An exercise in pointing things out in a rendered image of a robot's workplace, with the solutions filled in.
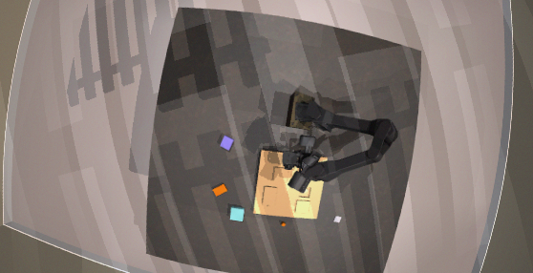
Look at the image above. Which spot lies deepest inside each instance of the purple block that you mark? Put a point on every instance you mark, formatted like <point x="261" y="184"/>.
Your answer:
<point x="227" y="142"/>

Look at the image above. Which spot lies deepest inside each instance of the light blue flat block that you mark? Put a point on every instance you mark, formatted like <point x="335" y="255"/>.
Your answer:
<point x="237" y="213"/>

